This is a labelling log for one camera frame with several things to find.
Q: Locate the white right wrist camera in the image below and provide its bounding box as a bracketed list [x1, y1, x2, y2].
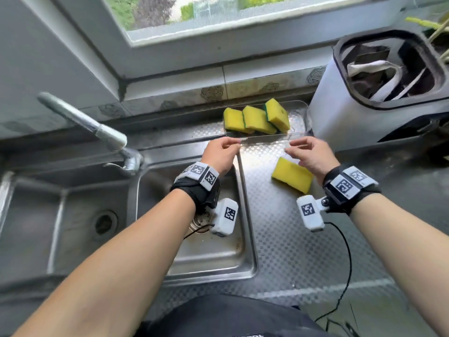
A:
[296, 195, 330, 232]

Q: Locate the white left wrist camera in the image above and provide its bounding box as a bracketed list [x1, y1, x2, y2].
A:
[209, 198, 239, 238]

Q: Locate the window frame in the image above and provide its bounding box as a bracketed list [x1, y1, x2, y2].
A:
[53, 0, 414, 81]

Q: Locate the left wrist tracker band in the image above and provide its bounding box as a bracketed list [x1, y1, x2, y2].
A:
[170, 161, 221, 214]

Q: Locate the white appliance with black opening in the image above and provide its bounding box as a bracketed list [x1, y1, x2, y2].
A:
[308, 29, 449, 153]

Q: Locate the yellow green sponge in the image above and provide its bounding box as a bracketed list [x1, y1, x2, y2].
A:
[223, 107, 254, 134]
[264, 98, 291, 134]
[271, 157, 314, 194]
[242, 105, 278, 135]

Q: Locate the clear plastic tray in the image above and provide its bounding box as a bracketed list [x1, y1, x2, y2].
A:
[223, 100, 314, 146]

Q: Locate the person's left hand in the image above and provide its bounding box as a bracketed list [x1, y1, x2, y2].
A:
[200, 137, 242, 176]

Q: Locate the person's left forearm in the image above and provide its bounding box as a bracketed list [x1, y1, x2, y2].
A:
[14, 189, 196, 337]

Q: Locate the wrist tracker band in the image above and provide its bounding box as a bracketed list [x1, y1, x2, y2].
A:
[322, 165, 382, 216]
[170, 161, 221, 214]

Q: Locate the stainless steel double sink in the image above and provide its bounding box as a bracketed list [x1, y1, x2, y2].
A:
[0, 151, 258, 288]

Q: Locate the right wrist tracker band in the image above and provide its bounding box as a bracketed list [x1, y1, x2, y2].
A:
[322, 165, 382, 216]

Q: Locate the person's right hand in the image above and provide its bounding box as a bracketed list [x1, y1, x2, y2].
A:
[284, 136, 340, 186]

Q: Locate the sink drain strainer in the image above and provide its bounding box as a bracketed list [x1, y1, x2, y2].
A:
[93, 210, 119, 238]

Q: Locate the person's right forearm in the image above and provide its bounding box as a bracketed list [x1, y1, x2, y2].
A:
[350, 193, 449, 337]

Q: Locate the chrome kitchen faucet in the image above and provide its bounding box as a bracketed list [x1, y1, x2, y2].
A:
[37, 92, 145, 177]

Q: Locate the black cable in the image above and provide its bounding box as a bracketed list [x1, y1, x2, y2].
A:
[314, 221, 362, 337]

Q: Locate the person's black clothing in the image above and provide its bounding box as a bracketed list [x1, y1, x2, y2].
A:
[135, 294, 337, 337]

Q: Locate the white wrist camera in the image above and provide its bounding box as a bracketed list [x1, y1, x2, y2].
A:
[296, 195, 330, 232]
[209, 198, 239, 238]

